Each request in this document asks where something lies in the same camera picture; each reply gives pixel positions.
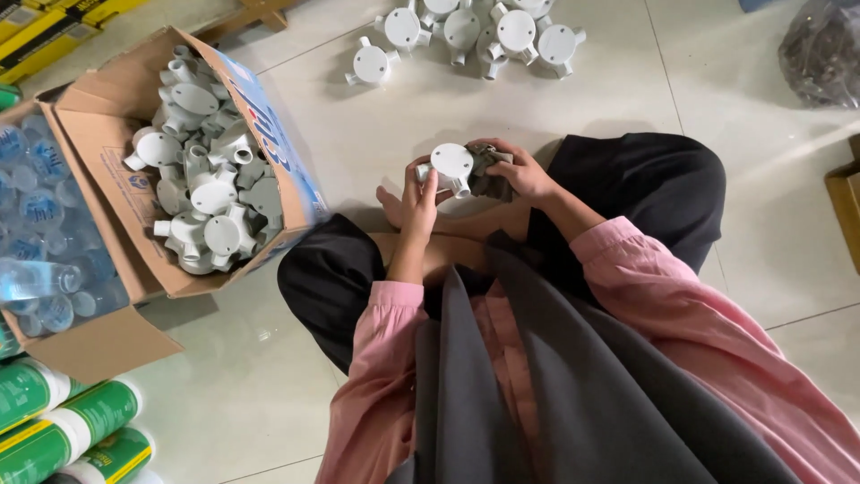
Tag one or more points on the person's right hand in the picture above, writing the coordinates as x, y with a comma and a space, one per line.
527, 175

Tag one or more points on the person's left hand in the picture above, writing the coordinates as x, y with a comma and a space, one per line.
418, 215

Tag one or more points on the grey cleaning cloth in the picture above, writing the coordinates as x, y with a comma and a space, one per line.
494, 188

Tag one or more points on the white round junction box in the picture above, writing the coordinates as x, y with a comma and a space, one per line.
451, 165

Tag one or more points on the person's bare foot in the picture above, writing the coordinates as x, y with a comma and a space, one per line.
390, 205

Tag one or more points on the person's black trousers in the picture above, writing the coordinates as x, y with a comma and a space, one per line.
638, 188

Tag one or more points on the blue printed cardboard box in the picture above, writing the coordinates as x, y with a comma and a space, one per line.
282, 141

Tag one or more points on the group of white junction boxes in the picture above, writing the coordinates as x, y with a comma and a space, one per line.
463, 30

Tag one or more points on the pile of grey-white conduit fittings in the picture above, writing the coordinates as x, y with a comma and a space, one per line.
208, 168

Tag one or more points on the person's grey scarf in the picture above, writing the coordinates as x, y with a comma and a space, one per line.
591, 390

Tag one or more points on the person's pink blouse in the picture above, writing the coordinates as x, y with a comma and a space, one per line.
705, 336

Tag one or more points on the wooden pallet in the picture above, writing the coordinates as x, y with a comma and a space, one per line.
255, 15

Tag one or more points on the blue object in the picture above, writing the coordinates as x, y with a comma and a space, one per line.
756, 4

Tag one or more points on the black plastic bag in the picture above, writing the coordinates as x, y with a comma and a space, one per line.
823, 54

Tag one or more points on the plain brown cardboard box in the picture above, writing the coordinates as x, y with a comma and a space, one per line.
845, 208

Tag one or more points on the brown carton of bottles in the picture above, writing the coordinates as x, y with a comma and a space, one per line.
94, 343

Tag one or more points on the pack of clear water bottles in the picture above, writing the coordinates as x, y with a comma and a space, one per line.
40, 208

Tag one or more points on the green white spray can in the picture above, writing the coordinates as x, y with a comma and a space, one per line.
67, 427
27, 393
114, 460

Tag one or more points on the stack of yellow black boxes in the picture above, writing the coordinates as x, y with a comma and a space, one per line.
47, 33

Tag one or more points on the small green object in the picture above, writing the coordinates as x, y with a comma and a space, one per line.
8, 97

